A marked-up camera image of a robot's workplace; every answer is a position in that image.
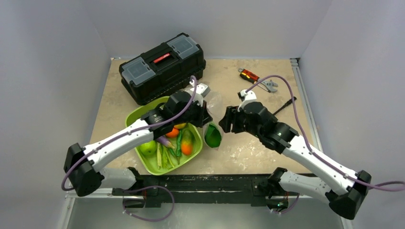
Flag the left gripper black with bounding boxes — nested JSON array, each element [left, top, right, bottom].
[[173, 97, 213, 128]]

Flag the clear zip top bag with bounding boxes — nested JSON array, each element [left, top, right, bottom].
[[202, 91, 225, 150]]

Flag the toy bok choy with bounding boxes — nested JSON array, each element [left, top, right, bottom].
[[203, 123, 222, 148]]

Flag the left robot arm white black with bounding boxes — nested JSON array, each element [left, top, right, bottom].
[[61, 89, 212, 197]]

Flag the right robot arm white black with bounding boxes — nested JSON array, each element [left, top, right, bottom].
[[219, 102, 372, 220]]

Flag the toy yellow lemon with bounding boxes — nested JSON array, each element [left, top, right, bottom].
[[174, 123, 187, 129]]

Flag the toy mango orange green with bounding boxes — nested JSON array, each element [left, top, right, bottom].
[[181, 129, 194, 156]]

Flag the toy orange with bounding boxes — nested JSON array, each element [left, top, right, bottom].
[[165, 128, 180, 138]]

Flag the toy green chili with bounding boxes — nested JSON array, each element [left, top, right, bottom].
[[175, 130, 183, 158]]

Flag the toy purple eggplant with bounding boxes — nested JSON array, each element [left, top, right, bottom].
[[156, 135, 176, 149]]

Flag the green plastic tray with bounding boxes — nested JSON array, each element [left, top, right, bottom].
[[125, 96, 203, 176]]

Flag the black hammer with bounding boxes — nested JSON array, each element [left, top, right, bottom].
[[273, 96, 297, 115]]

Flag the toy green beans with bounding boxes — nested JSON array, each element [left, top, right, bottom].
[[157, 143, 175, 169]]

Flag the toy green apple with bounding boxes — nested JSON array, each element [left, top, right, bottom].
[[138, 140, 158, 157]]

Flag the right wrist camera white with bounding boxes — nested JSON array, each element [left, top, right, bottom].
[[237, 89, 257, 111]]

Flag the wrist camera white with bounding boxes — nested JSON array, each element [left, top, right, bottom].
[[237, 89, 257, 111], [186, 83, 211, 106]]

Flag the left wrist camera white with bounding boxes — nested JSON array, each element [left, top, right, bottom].
[[186, 83, 211, 106]]

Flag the black toolbox red handle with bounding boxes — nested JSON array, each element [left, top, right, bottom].
[[119, 33, 206, 105]]

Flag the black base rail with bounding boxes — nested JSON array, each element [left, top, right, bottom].
[[112, 174, 297, 210]]

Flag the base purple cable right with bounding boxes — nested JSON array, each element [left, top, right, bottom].
[[270, 189, 301, 216]]

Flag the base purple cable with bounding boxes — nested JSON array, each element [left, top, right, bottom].
[[122, 185, 176, 222], [270, 189, 301, 216]]

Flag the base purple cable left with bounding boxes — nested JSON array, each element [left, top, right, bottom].
[[122, 185, 176, 222]]

